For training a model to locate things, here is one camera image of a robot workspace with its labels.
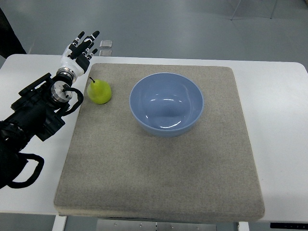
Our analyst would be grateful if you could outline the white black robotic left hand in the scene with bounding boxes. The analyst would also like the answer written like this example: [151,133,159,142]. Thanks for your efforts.
[59,31,100,77]

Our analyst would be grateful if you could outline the green pear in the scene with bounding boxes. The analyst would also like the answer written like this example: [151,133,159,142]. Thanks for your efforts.
[87,77,112,104]

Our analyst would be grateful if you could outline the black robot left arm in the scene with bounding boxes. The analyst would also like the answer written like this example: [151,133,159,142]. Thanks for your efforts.
[0,67,84,189]

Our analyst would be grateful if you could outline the blue ceramic bowl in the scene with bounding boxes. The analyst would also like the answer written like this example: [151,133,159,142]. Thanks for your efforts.
[129,73,205,137]

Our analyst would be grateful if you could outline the lower metal floor plate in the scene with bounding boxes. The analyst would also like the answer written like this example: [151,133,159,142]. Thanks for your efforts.
[99,50,112,57]

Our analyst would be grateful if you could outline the metal floor plate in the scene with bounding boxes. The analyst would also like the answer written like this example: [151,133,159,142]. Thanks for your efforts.
[99,50,112,57]
[100,40,113,48]

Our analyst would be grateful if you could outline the upper metal floor plate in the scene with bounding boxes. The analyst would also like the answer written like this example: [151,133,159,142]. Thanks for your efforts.
[100,40,113,48]

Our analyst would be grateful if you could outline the dark object at left edge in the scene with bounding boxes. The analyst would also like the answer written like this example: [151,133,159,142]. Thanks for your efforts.
[0,9,26,59]

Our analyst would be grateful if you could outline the grey felt mat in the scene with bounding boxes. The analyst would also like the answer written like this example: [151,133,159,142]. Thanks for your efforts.
[54,64,265,223]

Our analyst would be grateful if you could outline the metal table crossbar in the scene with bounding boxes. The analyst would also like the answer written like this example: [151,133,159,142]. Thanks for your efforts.
[96,219,217,231]

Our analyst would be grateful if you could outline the metal chair legs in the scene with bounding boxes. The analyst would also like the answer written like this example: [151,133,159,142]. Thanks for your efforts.
[230,0,278,21]

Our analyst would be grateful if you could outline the black table control panel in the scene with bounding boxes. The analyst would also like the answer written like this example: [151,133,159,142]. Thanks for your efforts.
[270,222,308,230]

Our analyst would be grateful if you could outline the black sleeved arm cable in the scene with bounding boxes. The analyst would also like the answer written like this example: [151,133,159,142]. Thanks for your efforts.
[7,153,45,189]

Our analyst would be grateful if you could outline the white table leg frame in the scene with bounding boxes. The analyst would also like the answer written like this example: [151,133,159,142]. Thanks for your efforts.
[52,215,67,231]

